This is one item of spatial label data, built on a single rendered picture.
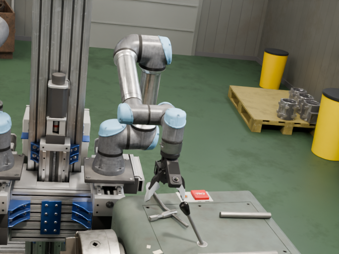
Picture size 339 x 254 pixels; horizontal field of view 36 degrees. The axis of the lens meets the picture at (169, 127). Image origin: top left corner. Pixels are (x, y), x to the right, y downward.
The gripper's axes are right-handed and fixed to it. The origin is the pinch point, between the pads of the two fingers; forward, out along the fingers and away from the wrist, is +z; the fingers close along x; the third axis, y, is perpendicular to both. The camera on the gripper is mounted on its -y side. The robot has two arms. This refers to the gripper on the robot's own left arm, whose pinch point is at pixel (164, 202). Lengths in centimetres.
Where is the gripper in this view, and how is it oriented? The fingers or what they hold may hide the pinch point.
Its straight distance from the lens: 192.2
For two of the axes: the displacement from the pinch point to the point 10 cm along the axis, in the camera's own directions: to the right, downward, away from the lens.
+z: -1.3, 9.2, 3.7
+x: -9.5, -0.1, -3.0
